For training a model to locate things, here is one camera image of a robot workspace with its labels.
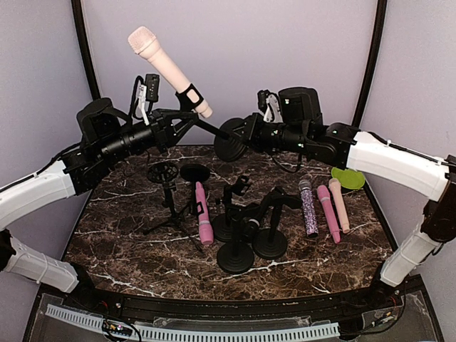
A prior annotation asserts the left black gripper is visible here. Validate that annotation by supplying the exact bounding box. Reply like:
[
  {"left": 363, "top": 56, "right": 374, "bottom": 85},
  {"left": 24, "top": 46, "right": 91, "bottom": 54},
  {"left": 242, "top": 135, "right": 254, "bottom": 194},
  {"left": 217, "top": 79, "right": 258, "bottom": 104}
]
[{"left": 99, "top": 107, "right": 199, "bottom": 164}]

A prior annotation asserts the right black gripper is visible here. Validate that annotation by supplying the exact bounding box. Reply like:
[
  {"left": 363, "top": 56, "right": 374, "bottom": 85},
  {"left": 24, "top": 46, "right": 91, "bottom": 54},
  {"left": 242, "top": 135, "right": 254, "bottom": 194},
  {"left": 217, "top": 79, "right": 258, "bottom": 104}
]
[{"left": 227, "top": 110, "right": 311, "bottom": 155}]

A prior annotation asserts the black front stand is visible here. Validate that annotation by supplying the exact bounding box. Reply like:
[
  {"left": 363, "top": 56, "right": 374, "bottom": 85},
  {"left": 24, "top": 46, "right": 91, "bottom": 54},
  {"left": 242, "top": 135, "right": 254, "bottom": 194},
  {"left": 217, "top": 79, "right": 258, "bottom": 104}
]
[{"left": 175, "top": 92, "right": 247, "bottom": 162}]

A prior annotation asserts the black tripod stand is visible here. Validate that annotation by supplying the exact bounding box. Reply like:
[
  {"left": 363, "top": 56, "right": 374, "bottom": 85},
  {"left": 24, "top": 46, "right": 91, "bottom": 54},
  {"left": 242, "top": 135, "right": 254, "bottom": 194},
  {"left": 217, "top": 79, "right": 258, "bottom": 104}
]
[{"left": 142, "top": 162, "right": 204, "bottom": 253}]

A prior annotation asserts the black stand holding small pink microphone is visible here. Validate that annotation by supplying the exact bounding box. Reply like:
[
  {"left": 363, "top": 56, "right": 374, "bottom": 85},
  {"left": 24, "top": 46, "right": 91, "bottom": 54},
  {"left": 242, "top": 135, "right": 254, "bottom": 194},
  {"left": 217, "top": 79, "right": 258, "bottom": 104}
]
[{"left": 180, "top": 163, "right": 210, "bottom": 216}]

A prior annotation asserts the purple glitter microphone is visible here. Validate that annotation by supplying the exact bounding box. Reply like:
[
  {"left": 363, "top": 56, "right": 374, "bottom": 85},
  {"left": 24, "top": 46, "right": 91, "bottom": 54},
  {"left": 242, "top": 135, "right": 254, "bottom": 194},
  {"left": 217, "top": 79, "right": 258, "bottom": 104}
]
[{"left": 299, "top": 180, "right": 318, "bottom": 239}]

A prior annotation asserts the large pink microphone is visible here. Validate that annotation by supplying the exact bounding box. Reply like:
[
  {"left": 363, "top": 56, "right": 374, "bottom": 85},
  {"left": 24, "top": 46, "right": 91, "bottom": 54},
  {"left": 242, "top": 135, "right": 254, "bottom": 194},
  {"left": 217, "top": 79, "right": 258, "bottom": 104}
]
[{"left": 317, "top": 185, "right": 341, "bottom": 244}]

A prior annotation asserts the beige microphone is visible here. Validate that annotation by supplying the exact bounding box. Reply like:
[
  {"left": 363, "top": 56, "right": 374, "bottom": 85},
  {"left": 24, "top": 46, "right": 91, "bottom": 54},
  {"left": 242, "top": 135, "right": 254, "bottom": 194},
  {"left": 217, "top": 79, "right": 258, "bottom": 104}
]
[
  {"left": 128, "top": 26, "right": 213, "bottom": 118},
  {"left": 328, "top": 178, "right": 350, "bottom": 234}
]

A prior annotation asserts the black microphone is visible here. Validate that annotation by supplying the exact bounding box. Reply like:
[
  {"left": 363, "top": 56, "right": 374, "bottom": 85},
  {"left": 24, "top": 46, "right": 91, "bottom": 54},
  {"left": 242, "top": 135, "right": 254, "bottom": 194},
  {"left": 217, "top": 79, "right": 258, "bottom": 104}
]
[{"left": 242, "top": 204, "right": 264, "bottom": 243}]

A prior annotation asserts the black stand holding beige microphone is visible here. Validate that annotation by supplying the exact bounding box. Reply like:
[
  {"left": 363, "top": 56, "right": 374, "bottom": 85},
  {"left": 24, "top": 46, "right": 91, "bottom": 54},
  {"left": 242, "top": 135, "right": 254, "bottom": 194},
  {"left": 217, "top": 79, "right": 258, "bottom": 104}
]
[{"left": 211, "top": 175, "right": 251, "bottom": 242}]

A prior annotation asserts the black stand with black microphone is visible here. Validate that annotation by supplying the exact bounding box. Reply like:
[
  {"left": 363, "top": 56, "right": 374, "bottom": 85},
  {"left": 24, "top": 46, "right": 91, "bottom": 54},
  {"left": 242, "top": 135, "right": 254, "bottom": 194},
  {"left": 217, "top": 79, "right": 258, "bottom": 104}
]
[{"left": 249, "top": 186, "right": 301, "bottom": 260}]

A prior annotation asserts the small pink microphone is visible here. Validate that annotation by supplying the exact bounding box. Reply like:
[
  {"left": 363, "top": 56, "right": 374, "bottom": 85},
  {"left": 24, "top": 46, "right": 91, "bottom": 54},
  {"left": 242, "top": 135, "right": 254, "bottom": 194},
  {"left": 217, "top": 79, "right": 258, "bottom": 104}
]
[{"left": 195, "top": 182, "right": 214, "bottom": 245}]

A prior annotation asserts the black round-base desk stand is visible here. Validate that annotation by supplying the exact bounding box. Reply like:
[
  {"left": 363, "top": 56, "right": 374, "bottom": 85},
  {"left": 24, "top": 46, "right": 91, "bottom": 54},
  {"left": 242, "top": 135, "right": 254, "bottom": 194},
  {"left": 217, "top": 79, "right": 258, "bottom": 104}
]
[{"left": 217, "top": 204, "right": 255, "bottom": 274}]

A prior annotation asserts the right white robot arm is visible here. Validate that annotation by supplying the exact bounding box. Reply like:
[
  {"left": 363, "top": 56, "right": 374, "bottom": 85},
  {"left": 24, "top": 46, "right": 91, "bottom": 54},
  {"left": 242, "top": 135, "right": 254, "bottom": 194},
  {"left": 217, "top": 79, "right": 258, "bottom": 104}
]
[{"left": 242, "top": 87, "right": 455, "bottom": 309}]

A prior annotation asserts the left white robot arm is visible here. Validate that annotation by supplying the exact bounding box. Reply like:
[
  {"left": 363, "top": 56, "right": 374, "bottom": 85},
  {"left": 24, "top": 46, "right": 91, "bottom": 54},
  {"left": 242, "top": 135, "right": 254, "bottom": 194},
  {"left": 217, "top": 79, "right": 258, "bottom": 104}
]
[{"left": 1, "top": 98, "right": 199, "bottom": 311}]

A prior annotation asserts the green disc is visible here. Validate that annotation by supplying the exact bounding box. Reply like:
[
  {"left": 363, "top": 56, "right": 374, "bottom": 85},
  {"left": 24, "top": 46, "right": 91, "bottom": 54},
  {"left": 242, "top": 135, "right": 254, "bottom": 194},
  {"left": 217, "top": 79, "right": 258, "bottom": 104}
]
[{"left": 331, "top": 167, "right": 366, "bottom": 190}]

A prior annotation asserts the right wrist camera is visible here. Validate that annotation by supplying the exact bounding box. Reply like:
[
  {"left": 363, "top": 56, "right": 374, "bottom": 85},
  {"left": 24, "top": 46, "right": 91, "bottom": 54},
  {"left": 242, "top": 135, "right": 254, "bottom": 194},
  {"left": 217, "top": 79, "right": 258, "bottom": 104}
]
[{"left": 257, "top": 90, "right": 283, "bottom": 123}]

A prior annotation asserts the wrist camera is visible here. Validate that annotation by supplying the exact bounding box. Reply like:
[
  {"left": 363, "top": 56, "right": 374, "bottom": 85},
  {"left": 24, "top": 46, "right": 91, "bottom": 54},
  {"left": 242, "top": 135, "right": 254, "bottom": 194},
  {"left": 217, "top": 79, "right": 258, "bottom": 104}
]
[
  {"left": 257, "top": 90, "right": 283, "bottom": 123},
  {"left": 129, "top": 73, "right": 160, "bottom": 125}
]

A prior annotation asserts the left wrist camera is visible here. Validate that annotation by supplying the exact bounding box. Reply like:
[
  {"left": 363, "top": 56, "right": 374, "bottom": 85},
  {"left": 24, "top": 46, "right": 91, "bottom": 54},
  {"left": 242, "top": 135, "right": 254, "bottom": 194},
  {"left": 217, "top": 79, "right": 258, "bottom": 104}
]
[{"left": 129, "top": 73, "right": 160, "bottom": 125}]

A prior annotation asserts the left black frame post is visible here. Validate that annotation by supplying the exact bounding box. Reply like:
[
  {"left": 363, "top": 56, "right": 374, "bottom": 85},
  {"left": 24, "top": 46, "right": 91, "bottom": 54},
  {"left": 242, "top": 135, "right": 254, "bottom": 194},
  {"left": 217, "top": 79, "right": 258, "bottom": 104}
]
[{"left": 71, "top": 0, "right": 100, "bottom": 100}]

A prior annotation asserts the black frame post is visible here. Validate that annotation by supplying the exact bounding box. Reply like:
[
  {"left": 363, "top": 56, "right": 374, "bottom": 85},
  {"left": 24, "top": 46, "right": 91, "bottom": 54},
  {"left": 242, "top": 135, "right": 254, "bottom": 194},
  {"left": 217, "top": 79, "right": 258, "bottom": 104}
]
[
  {"left": 71, "top": 0, "right": 100, "bottom": 100},
  {"left": 351, "top": 0, "right": 388, "bottom": 128}
]

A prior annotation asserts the right black frame post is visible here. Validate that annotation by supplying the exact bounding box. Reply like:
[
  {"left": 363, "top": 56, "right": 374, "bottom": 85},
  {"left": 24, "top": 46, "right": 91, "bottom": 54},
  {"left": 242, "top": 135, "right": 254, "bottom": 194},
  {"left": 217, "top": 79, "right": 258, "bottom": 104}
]
[{"left": 351, "top": 0, "right": 388, "bottom": 128}]

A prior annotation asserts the black front rail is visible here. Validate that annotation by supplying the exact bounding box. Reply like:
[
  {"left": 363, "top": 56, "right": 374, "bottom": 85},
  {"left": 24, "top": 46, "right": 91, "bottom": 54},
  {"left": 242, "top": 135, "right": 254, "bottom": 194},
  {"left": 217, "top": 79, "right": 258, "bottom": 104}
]
[{"left": 33, "top": 285, "right": 405, "bottom": 322}]

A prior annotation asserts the grey cable duct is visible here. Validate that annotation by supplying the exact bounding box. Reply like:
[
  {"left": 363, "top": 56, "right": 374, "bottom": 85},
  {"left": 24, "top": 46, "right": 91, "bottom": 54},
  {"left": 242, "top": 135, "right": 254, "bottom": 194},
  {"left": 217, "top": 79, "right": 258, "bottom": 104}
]
[{"left": 45, "top": 304, "right": 340, "bottom": 341}]

